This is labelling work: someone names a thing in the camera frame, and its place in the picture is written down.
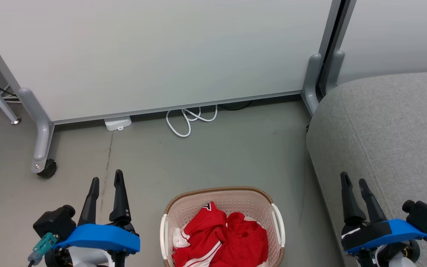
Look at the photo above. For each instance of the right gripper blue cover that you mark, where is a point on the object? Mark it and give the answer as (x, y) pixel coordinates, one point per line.
(380, 233)

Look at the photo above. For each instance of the white power adapter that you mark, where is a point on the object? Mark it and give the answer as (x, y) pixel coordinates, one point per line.
(118, 123)

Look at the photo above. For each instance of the red jersey with white stripes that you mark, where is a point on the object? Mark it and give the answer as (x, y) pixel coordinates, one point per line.
(202, 233)

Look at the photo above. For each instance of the grey fabric sofa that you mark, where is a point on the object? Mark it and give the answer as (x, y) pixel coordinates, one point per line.
(391, 141)

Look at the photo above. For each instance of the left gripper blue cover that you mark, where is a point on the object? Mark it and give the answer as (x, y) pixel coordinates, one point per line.
(98, 237)

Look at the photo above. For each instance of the black caster wheel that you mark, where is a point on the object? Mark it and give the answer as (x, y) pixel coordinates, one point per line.
(48, 169)

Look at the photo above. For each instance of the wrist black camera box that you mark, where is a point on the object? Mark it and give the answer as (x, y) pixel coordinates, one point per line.
(424, 215)
(55, 221)

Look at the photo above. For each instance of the narrow white partition board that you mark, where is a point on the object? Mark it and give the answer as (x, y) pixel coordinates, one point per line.
(399, 37)

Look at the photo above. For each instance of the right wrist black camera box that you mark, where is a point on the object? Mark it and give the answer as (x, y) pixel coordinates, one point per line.
(424, 215)

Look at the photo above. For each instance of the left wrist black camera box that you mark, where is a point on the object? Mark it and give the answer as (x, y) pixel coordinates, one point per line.
(55, 221)

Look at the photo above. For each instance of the wide white partition board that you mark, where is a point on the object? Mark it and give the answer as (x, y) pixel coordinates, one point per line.
(161, 52)

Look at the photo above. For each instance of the grey partition foot with caster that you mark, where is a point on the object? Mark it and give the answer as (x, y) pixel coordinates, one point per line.
(43, 137)

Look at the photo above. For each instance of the beige perforated laundry basket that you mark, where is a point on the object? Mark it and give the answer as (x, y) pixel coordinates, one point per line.
(235, 202)

